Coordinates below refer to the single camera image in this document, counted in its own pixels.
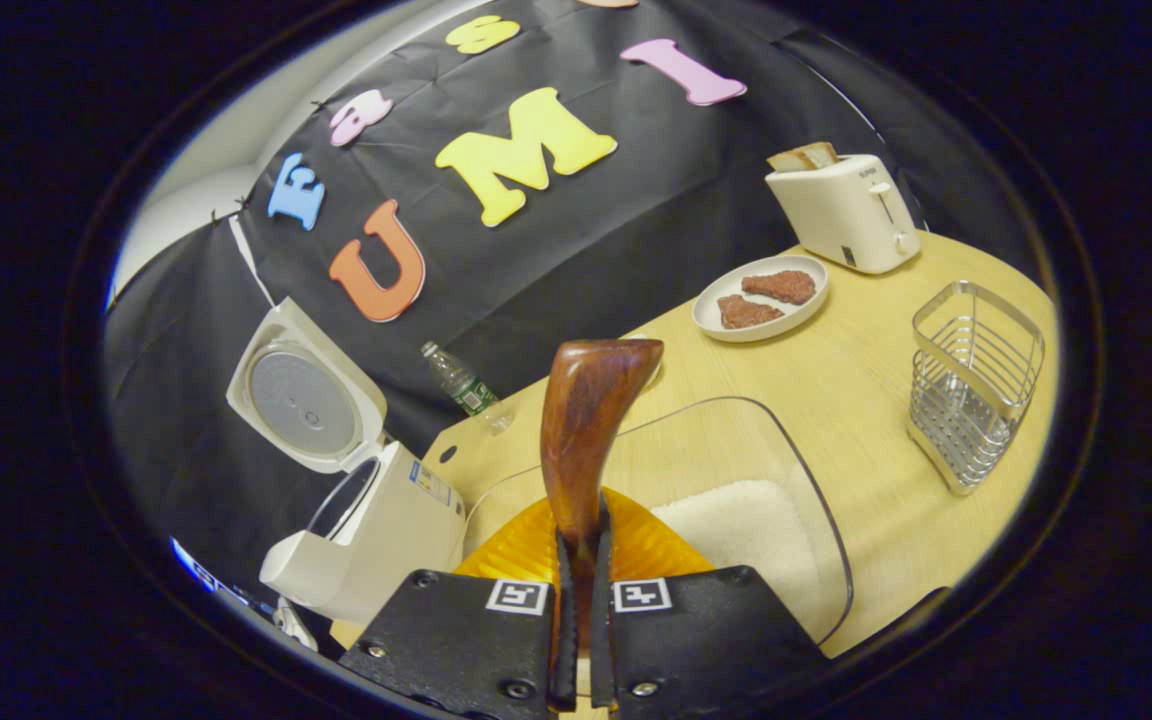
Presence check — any computer monitor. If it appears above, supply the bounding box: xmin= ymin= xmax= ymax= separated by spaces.
xmin=171 ymin=538 xmax=237 ymax=601

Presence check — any clear container of rice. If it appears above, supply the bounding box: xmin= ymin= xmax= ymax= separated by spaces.
xmin=461 ymin=396 xmax=854 ymax=646

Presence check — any clear plastic water bottle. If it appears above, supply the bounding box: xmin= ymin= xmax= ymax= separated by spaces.
xmin=420 ymin=341 xmax=515 ymax=435

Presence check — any metal wire chopstick holder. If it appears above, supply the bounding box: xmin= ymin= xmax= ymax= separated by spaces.
xmin=906 ymin=280 xmax=1046 ymax=497

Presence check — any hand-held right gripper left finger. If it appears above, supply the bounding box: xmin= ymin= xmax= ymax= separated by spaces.
xmin=339 ymin=490 xmax=577 ymax=716

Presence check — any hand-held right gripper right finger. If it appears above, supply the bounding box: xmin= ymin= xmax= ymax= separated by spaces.
xmin=591 ymin=495 xmax=832 ymax=709

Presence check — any brown wooden spoon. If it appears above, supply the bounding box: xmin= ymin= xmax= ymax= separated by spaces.
xmin=540 ymin=338 xmax=665 ymax=651

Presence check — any white toaster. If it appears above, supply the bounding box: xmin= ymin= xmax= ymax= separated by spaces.
xmin=764 ymin=153 xmax=922 ymax=275

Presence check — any white round plate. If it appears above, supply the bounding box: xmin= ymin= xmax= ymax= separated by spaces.
xmin=692 ymin=254 xmax=830 ymax=344

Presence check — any white rice cooker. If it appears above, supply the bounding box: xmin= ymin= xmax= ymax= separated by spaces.
xmin=226 ymin=296 xmax=467 ymax=626

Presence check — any brown meat piece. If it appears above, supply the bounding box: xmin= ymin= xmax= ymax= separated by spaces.
xmin=717 ymin=294 xmax=785 ymax=330
xmin=741 ymin=270 xmax=817 ymax=306

